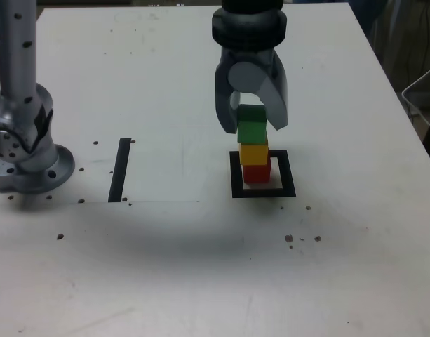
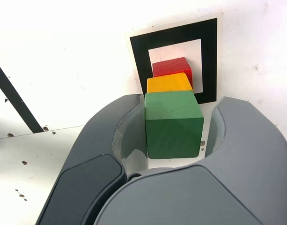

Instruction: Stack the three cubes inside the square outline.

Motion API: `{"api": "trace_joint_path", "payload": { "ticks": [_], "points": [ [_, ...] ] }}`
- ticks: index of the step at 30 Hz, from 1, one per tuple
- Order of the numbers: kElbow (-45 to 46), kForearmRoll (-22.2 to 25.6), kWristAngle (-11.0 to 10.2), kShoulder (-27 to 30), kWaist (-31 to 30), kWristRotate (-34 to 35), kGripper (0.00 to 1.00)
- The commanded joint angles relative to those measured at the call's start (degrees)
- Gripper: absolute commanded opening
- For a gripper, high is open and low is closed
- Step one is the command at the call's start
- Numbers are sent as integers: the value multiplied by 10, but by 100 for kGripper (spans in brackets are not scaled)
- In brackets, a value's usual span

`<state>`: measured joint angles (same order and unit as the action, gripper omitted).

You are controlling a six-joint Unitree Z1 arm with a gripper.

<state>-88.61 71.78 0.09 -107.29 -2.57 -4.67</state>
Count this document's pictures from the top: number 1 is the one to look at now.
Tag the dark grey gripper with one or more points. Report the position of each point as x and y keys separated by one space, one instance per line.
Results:
x=248 y=56

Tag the black tape square outline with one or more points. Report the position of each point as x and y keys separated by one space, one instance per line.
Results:
x=235 y=191

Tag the red cube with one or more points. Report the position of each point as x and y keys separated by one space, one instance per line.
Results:
x=256 y=173

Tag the black tape strip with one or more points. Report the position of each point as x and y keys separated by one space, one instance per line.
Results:
x=119 y=172

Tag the yellow cube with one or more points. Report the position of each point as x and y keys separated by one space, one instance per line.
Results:
x=253 y=154

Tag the green cube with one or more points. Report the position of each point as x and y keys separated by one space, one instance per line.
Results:
x=251 y=131

